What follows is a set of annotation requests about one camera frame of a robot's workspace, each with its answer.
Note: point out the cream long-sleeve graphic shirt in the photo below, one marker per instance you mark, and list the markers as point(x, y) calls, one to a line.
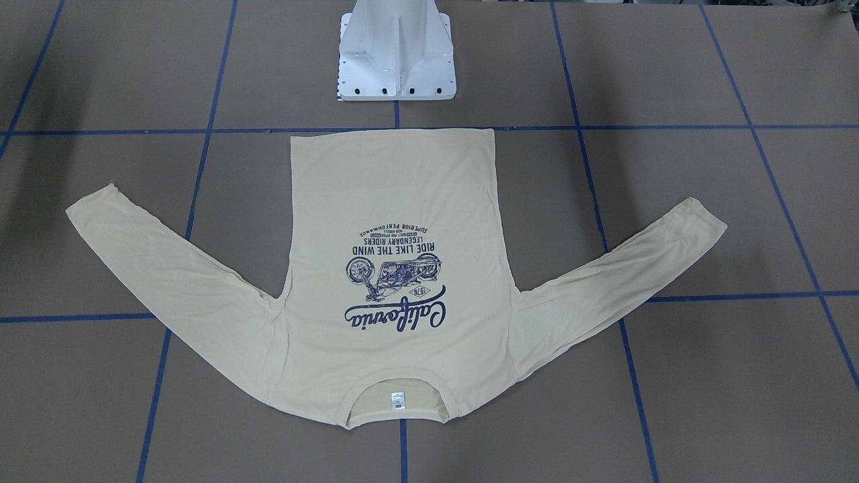
point(399, 301)

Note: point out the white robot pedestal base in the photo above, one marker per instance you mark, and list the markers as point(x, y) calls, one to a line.
point(396, 51)

